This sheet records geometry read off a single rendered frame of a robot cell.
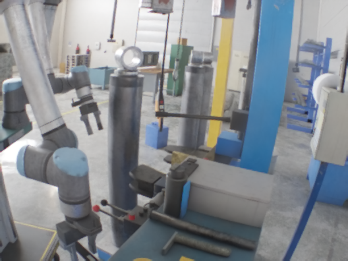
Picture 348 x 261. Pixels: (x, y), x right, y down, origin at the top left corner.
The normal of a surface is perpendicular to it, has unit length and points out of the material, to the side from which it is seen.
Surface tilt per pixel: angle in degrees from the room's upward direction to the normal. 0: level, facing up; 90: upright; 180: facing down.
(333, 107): 90
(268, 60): 90
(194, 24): 90
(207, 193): 90
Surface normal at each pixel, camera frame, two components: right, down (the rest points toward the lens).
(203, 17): -0.37, 0.24
